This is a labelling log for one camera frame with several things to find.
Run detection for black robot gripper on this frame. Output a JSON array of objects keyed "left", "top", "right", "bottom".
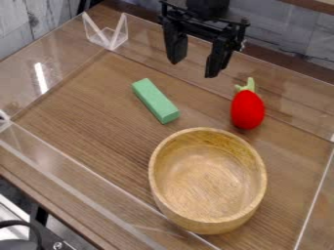
[{"left": 159, "top": 0, "right": 251, "bottom": 78}]

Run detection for red plush fruit green stem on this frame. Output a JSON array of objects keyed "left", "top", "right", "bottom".
[{"left": 231, "top": 77, "right": 265, "bottom": 130}]

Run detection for green rectangular block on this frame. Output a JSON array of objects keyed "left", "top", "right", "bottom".
[{"left": 132, "top": 78, "right": 181, "bottom": 124}]

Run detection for clear acrylic tray walls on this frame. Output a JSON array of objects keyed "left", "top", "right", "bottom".
[{"left": 0, "top": 7, "right": 334, "bottom": 250}]

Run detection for round wooden bowl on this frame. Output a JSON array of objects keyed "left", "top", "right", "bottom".
[{"left": 147, "top": 127, "right": 267, "bottom": 234}]

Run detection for black metal table leg bracket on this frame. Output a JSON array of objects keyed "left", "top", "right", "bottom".
[{"left": 30, "top": 203, "right": 96, "bottom": 250}]

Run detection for black cable under table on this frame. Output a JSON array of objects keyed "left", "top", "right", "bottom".
[{"left": 0, "top": 220, "right": 44, "bottom": 250}]

